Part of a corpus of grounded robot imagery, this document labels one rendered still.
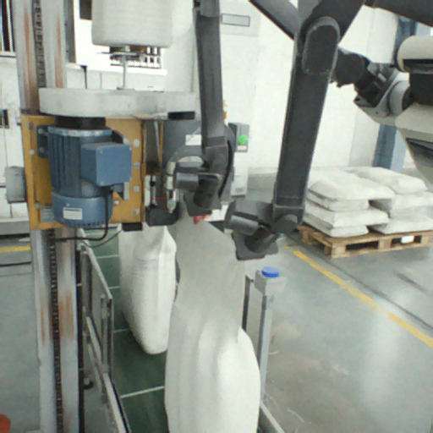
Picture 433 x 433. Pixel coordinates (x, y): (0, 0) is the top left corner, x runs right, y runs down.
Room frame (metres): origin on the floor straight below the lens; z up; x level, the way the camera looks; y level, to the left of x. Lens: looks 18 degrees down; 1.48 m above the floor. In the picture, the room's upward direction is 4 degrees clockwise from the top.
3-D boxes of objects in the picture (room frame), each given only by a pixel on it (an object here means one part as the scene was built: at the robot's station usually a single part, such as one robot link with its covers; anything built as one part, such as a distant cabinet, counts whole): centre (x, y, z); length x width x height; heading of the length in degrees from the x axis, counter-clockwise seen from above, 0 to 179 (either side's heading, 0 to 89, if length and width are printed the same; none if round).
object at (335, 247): (4.35, -1.33, 0.07); 1.20 x 0.82 x 0.14; 117
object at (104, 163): (1.09, 0.28, 1.25); 0.10 x 0.08 x 0.12; 140
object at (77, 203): (1.16, 0.36, 1.21); 0.15 x 0.15 x 0.25
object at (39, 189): (1.39, 0.44, 1.18); 0.34 x 0.25 x 0.31; 115
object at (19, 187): (1.29, 0.60, 1.14); 0.11 x 0.06 x 0.11; 25
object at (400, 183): (4.51, -1.62, 0.56); 0.67 x 0.43 x 0.15; 25
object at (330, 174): (4.40, -0.98, 0.56); 0.66 x 0.43 x 0.15; 112
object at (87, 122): (1.16, 0.36, 1.35); 0.12 x 0.12 x 0.04
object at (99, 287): (1.86, 0.57, 0.54); 1.05 x 0.02 x 0.41; 25
